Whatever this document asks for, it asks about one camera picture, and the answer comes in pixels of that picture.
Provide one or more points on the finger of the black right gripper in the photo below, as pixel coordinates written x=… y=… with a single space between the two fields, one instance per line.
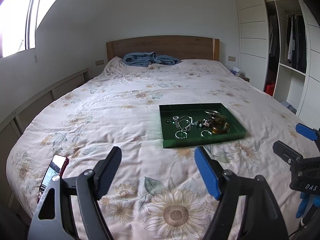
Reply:
x=286 y=153

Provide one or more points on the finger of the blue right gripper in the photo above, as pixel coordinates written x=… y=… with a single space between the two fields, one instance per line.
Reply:
x=310 y=133

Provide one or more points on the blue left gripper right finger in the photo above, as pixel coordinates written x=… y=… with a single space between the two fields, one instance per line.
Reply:
x=262 y=218

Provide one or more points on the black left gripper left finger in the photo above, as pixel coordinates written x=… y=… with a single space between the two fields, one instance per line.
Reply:
x=54 y=219

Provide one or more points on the thin silver bangle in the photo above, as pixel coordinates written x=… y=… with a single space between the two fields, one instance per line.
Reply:
x=212 y=112

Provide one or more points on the dark beaded charm cluster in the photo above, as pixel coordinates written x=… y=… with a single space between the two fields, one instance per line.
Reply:
x=203 y=123

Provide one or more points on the dark brown bangle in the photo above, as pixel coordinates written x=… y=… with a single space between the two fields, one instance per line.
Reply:
x=218 y=118

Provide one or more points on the silver wristwatch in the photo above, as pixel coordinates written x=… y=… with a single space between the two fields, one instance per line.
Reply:
x=176 y=122

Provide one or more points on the blue gloved right hand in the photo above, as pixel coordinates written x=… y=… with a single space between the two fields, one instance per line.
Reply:
x=305 y=200

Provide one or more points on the smartphone in red case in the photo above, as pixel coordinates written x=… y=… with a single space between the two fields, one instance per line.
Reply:
x=56 y=167

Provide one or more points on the red bag in wardrobe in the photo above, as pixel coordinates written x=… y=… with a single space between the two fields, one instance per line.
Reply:
x=269 y=89

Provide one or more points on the wooden nightstand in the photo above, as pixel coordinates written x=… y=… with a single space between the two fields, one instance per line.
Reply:
x=245 y=78

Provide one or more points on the white wardrobe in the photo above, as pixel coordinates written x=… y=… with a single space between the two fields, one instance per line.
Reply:
x=292 y=88

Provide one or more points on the hanging dark clothes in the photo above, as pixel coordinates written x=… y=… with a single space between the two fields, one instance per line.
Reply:
x=287 y=40

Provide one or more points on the green rectangular tray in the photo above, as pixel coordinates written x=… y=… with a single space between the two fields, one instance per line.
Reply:
x=190 y=135

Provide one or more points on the wooden headboard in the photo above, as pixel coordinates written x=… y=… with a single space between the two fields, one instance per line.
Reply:
x=178 y=46

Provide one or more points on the blue folded towel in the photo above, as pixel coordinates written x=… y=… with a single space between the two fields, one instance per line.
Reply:
x=139 y=59

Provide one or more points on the window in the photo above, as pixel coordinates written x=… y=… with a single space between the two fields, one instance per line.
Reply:
x=18 y=25

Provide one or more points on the wall socket plate right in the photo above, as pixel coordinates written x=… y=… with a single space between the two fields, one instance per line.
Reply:
x=230 y=58

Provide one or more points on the wall socket plate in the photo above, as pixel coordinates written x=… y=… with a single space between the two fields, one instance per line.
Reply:
x=230 y=58
x=99 y=62

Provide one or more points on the wall socket plate left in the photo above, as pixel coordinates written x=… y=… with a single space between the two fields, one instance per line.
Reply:
x=99 y=62

